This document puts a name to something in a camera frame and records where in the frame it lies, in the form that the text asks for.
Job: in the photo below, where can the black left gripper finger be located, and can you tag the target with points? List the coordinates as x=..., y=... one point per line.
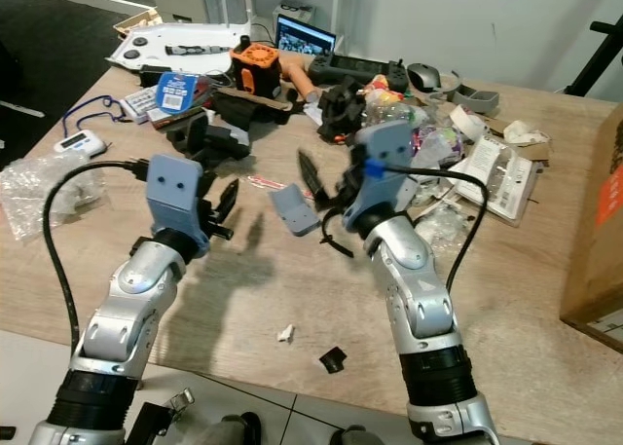
x=220, y=200
x=233, y=197

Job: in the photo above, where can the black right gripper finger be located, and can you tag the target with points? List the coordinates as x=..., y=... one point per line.
x=310, y=178

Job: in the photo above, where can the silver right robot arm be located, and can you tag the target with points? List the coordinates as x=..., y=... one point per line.
x=421, y=309

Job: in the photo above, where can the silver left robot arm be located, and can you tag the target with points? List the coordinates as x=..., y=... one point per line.
x=131, y=299

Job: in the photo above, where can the red and white strip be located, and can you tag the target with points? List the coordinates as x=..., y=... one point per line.
x=265, y=182

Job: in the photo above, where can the small grey plastic part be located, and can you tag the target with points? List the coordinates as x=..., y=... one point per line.
x=292, y=209

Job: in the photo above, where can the black blocky gadget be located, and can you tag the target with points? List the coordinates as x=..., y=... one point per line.
x=204, y=138

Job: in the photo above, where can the black gadget with orange trim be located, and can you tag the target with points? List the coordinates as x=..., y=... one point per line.
x=341, y=109

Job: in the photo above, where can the orange tube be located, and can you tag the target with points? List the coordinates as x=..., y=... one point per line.
x=297, y=75

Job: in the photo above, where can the blue and white package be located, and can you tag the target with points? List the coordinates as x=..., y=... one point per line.
x=177, y=92

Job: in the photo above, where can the black handheld controller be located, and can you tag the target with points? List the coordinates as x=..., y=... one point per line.
x=355, y=71

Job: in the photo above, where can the orange and black device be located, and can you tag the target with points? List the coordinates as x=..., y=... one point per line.
x=256, y=69

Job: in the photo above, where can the small white paper scrap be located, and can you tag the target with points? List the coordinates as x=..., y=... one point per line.
x=285, y=333

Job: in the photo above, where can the small laptop screen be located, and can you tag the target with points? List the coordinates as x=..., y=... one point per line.
x=305, y=38

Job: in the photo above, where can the grey computer mouse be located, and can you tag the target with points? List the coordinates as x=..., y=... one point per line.
x=424, y=76

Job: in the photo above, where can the white tape roll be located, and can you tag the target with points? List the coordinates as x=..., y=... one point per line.
x=467, y=124

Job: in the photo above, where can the white printed packet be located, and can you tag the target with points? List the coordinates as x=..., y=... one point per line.
x=501, y=177

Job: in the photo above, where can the small grey tray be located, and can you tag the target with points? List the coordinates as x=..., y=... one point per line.
x=477, y=98

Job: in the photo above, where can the small black scrap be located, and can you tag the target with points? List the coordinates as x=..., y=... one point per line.
x=332, y=360

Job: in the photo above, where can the white plastic shell panel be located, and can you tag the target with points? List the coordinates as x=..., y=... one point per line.
x=146, y=46

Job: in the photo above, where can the clear crumpled plastic bag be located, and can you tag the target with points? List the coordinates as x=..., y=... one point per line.
x=31, y=197

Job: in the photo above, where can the crumpled white tissue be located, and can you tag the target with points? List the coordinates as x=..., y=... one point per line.
x=526, y=133

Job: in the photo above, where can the small wooden box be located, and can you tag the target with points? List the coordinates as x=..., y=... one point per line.
x=136, y=22

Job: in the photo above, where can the brown cardboard box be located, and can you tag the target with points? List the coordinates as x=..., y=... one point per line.
x=596, y=250

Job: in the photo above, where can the black metal stand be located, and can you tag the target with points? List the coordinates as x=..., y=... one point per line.
x=599, y=60

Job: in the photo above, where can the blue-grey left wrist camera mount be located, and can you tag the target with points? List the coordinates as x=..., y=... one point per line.
x=177, y=192

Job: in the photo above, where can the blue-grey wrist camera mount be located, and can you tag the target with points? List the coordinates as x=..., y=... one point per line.
x=177, y=192
x=384, y=163

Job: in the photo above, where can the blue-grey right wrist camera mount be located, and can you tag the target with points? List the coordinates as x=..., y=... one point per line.
x=384, y=163

